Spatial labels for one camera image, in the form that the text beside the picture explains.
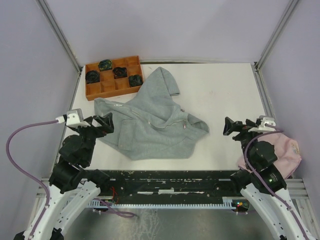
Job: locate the grey zip jacket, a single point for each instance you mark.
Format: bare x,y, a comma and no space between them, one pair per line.
152,125

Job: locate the dark rolled sock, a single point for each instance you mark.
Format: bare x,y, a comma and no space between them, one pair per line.
135,80
92,76
119,72
105,65

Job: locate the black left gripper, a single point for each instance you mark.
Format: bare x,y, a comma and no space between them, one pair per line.
106,121

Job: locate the dark rolled sock top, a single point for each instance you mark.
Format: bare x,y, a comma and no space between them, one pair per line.
105,65

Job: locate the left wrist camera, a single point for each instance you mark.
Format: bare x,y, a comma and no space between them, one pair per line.
73,118

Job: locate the wooden compartment tray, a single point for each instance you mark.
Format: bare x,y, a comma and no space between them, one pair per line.
108,85

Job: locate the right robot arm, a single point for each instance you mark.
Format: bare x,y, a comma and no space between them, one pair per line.
260,181

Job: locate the aluminium frame post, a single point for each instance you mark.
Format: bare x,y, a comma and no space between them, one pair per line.
45,8
276,34

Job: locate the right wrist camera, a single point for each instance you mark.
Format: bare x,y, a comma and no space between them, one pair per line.
264,124

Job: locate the dark rolled sock middle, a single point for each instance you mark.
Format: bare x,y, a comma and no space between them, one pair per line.
119,72

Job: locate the aluminium front rail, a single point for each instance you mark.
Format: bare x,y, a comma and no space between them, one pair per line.
296,188

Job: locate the dark rolled sock right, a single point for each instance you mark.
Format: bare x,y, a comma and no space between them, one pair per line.
135,80

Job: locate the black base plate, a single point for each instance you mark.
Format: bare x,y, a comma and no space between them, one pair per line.
215,183

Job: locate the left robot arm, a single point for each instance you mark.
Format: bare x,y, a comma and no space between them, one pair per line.
70,186

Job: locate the pink cloth bag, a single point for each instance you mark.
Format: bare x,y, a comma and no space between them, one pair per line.
286,150

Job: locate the right aluminium frame post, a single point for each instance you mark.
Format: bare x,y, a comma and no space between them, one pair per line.
276,34

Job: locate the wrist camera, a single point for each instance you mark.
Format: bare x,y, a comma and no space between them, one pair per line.
264,124
73,118

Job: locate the left aluminium frame post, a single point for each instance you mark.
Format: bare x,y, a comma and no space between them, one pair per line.
45,8

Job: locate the dark rolled sock left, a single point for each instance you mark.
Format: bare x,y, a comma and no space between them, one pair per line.
92,76

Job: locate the light blue cable duct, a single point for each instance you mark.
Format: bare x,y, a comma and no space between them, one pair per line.
170,201

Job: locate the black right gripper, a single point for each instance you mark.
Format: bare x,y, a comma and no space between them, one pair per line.
238,126

